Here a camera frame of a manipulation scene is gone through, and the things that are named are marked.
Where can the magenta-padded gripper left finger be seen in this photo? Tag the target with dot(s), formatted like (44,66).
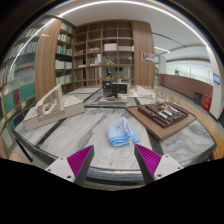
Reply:
(61,167)

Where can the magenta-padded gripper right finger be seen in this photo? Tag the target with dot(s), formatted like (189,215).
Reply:
(166,165)

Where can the light blue cartoon towel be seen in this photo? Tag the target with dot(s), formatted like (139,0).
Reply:
(120,135)

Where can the brown model on wooden board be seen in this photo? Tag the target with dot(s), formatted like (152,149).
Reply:
(163,116)

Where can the white architectural model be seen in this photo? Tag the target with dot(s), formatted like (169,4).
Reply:
(53,110)

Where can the dark bin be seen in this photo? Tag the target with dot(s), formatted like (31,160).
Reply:
(198,98)

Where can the red bin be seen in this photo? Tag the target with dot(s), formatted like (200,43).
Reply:
(207,103)

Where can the small white building model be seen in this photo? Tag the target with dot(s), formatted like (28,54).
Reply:
(144,91)

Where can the glass-fronted bookshelf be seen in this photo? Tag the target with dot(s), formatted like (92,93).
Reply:
(18,86)

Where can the wooden shelf unit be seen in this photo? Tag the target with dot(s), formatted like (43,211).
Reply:
(110,53)

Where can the wall screen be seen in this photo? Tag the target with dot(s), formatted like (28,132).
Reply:
(217,78)

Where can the wall poster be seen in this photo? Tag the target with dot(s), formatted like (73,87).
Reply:
(148,57)

